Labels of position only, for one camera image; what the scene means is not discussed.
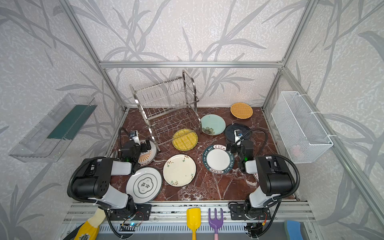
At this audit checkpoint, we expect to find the orange sunburst plate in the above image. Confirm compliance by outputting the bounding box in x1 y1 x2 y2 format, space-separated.
139 141 158 168
253 174 259 182

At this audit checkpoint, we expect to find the blue green sponge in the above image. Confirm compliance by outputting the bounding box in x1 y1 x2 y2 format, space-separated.
284 221 304 240

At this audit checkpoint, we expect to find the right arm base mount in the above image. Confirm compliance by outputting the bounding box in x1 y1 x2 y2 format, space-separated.
228 202 272 221

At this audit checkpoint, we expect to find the yellow toy shovel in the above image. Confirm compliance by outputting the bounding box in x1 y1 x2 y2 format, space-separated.
187 208 201 240

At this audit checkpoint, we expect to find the left orange sunburst plate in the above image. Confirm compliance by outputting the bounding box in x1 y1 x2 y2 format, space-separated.
139 141 158 168

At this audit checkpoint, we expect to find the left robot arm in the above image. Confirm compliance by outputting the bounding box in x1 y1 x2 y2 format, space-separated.
67 140 152 213

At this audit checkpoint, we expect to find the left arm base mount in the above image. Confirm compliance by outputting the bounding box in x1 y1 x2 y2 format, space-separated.
109 204 152 221

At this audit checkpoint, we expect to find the yellow green woven plate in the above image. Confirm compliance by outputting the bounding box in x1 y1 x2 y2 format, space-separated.
172 129 198 152

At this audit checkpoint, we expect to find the cream floral plate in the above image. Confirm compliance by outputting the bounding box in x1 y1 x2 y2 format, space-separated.
163 154 197 187

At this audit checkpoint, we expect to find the right orange sunburst plate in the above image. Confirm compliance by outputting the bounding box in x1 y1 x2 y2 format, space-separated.
253 174 259 182

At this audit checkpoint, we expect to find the purple toy fork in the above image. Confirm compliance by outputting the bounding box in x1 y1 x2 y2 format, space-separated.
208 208 224 240

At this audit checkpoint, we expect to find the orange woven plate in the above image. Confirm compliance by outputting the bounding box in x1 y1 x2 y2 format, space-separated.
231 103 254 120

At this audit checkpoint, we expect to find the yellow banana toy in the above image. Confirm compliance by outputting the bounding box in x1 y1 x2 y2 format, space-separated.
75 209 106 240

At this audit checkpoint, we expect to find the light green flower plate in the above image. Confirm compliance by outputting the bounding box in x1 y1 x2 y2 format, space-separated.
201 114 226 136

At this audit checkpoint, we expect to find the clear plastic wall shelf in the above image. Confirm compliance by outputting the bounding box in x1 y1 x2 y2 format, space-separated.
9 94 98 163

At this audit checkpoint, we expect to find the white plate black emblem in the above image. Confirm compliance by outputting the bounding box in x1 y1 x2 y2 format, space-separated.
126 168 163 204

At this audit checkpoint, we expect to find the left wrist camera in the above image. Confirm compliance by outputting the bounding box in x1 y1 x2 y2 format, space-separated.
129 131 141 145

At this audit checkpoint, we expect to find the steel dish rack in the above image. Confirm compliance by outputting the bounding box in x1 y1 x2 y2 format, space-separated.
130 70 202 151

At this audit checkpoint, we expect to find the white wire mesh basket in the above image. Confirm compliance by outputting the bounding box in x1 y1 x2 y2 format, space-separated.
272 91 333 164

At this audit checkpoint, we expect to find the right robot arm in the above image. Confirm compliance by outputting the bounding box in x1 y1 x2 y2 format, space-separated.
226 140 301 213

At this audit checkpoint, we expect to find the green rim white plate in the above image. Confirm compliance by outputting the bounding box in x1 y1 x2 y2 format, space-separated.
203 145 235 174

